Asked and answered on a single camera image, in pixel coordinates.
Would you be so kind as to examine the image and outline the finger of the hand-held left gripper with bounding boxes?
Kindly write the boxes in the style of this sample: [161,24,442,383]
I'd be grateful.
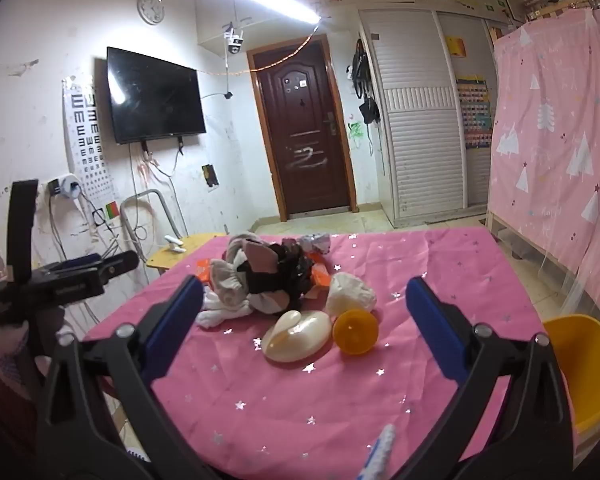
[99,251,140,278]

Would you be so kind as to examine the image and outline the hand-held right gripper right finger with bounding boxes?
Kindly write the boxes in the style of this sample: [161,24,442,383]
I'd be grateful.
[405,275,576,480]

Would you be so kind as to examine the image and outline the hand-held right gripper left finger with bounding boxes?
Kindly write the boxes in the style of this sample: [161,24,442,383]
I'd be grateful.
[36,275,216,480]

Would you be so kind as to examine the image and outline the beige cloth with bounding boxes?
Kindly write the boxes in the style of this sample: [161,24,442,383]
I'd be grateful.
[207,257,251,306]

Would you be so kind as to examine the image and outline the orange plastic capsule shell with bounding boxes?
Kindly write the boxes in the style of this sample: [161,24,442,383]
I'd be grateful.
[332,309,379,356]

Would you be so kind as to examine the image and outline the white plastic bag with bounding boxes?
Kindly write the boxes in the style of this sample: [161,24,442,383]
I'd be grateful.
[326,272,377,317]

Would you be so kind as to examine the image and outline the pink beige fabric piece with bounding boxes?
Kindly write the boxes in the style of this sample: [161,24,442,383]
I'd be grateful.
[241,239,281,274]

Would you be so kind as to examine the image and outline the orange snack packet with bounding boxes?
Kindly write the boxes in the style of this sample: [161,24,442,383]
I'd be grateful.
[307,255,334,291]

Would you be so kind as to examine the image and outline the cream heart-shaped container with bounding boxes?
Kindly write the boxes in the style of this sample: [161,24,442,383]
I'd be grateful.
[261,310,333,363]

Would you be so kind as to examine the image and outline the yellow plastic bin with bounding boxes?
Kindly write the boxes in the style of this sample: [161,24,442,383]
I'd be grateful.
[542,314,600,453]

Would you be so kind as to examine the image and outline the person's left forearm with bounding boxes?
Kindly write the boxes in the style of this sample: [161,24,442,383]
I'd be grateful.
[0,350,46,461]

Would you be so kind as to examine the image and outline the black hanging shoulder bag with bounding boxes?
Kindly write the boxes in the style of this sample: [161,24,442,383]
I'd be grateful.
[347,39,372,101]

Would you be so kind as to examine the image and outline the person's left hand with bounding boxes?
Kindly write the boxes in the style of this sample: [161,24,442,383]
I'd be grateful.
[0,322,76,387]

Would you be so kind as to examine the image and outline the person's right hand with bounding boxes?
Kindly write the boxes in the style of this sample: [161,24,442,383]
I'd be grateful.
[357,424,397,480]

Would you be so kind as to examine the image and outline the white power strip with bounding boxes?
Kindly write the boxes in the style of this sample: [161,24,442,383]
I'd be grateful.
[37,173,83,201]

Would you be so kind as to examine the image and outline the white eye chart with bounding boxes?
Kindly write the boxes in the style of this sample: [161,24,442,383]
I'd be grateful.
[61,76,122,221]

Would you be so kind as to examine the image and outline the pink star tablecloth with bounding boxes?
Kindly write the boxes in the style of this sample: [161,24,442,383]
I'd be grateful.
[82,225,576,480]

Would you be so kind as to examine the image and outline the black flat television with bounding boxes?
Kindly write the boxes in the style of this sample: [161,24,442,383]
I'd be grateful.
[106,46,207,146]

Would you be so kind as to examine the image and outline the white louvered wardrobe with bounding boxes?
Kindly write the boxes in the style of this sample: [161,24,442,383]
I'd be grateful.
[358,8,496,222]

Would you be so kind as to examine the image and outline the brown wooden door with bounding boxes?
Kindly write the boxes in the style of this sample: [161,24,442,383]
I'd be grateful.
[246,34,357,221]

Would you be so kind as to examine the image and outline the pink tree-print curtain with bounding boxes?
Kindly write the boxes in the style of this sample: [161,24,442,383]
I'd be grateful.
[487,7,600,311]

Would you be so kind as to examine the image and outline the colourful grid poster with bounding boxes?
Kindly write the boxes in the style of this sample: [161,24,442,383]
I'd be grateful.
[455,76,493,150]

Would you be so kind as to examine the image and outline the small black handbag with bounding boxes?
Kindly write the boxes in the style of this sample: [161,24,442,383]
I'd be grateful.
[358,97,381,125]

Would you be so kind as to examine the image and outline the grey metal tube frame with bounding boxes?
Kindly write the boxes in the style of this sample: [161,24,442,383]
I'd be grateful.
[120,189,183,261]

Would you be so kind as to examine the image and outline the black television cable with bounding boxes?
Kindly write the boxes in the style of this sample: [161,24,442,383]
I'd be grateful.
[129,142,148,241]

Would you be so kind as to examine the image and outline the white security camera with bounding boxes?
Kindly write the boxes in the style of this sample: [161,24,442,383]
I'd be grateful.
[223,22,245,56]

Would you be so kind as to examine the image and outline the white wall clock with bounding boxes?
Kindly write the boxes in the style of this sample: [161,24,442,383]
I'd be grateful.
[137,0,167,26]

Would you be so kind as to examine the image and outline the string light wire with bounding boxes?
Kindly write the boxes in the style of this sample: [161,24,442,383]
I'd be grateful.
[200,17,327,78]

